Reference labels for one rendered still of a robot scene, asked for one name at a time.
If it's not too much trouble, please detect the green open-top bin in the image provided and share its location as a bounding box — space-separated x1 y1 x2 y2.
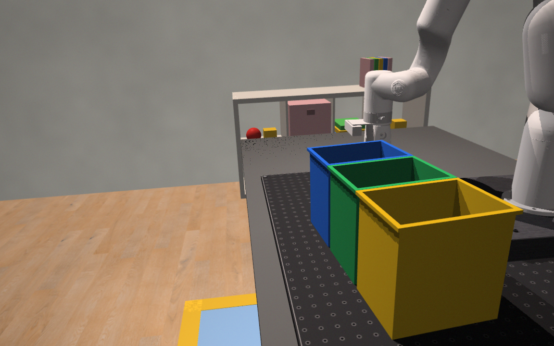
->
329 156 457 285

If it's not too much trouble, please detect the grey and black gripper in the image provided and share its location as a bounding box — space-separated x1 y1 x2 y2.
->
364 122 391 144

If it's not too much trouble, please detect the blue bin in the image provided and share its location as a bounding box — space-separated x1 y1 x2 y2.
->
309 140 413 247

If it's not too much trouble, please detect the yellow open-top bin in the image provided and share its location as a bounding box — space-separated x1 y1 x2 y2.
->
357 178 523 340

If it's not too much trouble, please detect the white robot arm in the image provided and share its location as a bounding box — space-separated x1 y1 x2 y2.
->
345 0 554 216

